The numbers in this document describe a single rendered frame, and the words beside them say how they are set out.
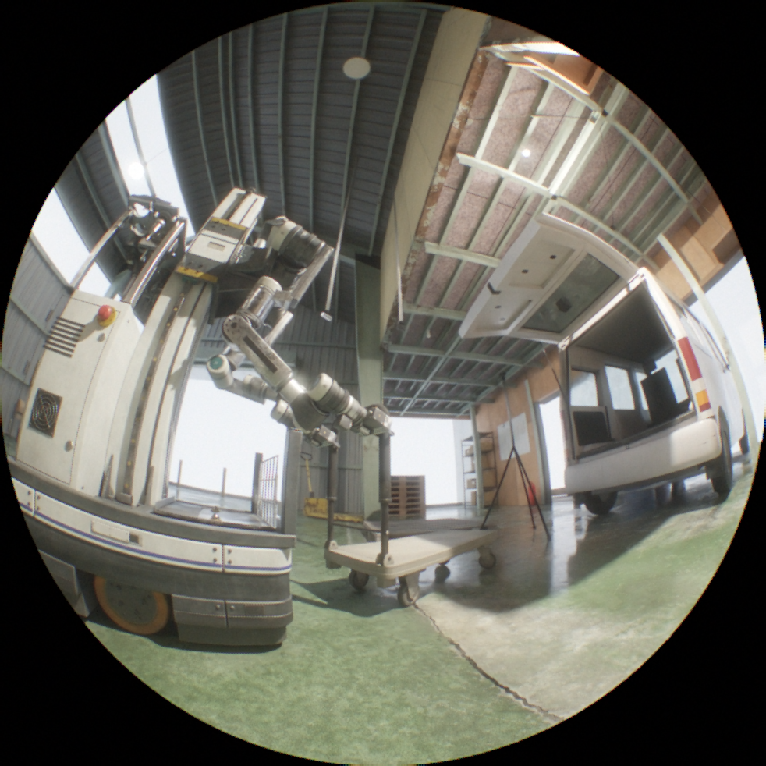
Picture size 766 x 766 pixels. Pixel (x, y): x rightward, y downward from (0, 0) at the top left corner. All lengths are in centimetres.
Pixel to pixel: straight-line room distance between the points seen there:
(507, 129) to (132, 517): 301
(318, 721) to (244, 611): 28
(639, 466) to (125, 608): 245
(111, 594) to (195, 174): 766
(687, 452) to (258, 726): 209
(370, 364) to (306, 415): 384
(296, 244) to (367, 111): 458
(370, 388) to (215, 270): 372
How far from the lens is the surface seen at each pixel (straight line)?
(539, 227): 165
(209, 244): 110
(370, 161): 557
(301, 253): 99
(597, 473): 234
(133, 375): 89
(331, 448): 114
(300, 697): 63
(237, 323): 82
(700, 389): 205
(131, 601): 78
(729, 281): 614
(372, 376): 452
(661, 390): 418
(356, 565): 100
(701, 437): 197
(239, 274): 106
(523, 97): 272
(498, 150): 274
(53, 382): 81
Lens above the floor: 43
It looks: 24 degrees up
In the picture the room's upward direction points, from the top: straight up
